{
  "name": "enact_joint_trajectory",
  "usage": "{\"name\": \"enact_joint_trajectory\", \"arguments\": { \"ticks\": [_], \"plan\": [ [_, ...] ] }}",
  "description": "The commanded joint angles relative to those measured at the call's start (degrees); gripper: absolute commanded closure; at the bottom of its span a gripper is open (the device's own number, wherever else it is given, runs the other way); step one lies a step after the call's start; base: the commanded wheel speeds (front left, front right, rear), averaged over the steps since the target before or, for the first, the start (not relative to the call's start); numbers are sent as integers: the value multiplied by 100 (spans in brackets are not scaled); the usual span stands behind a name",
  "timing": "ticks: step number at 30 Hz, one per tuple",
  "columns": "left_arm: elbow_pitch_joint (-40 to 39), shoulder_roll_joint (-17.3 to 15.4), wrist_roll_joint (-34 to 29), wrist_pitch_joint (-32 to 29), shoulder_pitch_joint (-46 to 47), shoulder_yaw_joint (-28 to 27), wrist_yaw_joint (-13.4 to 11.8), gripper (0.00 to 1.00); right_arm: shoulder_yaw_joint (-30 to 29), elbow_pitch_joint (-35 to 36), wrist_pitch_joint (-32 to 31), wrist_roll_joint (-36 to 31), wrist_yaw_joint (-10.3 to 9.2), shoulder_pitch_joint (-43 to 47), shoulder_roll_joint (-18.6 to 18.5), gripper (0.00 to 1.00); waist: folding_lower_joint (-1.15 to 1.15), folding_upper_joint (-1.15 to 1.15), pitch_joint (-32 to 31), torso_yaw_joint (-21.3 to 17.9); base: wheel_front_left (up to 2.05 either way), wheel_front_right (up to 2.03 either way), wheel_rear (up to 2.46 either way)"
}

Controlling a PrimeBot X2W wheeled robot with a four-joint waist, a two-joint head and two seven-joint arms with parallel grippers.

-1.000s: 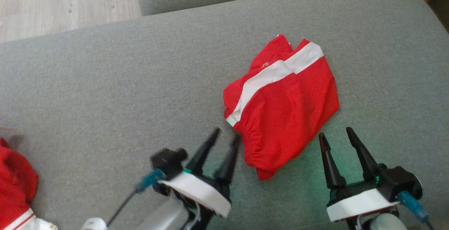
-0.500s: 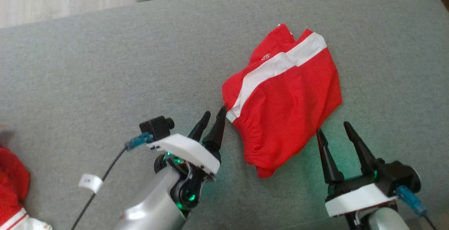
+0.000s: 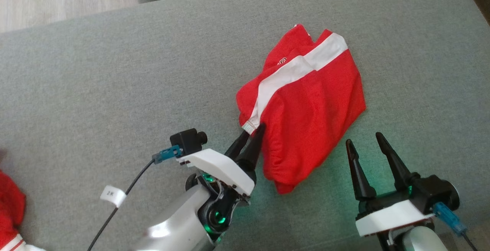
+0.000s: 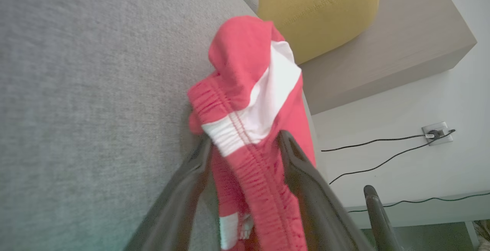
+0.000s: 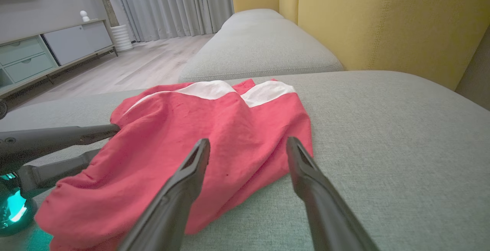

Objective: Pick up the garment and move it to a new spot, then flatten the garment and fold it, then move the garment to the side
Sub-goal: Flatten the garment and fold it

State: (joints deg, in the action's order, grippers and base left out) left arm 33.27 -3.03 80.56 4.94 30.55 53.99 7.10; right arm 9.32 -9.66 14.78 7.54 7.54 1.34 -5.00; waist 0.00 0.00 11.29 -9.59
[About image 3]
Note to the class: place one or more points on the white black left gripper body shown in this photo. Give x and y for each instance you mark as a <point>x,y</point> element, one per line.
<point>222,170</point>

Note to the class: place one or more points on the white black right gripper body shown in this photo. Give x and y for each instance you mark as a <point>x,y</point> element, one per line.
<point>390,216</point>

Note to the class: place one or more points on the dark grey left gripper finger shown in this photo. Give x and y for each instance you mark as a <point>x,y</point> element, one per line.
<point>252,151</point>
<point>237,147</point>

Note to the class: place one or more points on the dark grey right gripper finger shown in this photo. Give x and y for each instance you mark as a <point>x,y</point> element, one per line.
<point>360,174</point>
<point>396,167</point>

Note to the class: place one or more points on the red shorts with white stripe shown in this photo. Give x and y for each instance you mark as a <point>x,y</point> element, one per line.
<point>314,121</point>

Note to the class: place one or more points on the red jersey with white sleeves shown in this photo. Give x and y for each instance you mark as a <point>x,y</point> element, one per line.
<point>9,205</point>

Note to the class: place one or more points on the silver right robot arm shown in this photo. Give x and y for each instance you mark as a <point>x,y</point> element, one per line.
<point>419,241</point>

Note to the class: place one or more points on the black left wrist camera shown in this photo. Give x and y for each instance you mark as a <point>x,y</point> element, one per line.
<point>187,140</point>

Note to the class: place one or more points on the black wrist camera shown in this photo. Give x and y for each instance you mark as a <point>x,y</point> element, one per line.
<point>436,191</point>
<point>187,140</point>

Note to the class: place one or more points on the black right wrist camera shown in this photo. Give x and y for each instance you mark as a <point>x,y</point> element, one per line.
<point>436,191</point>

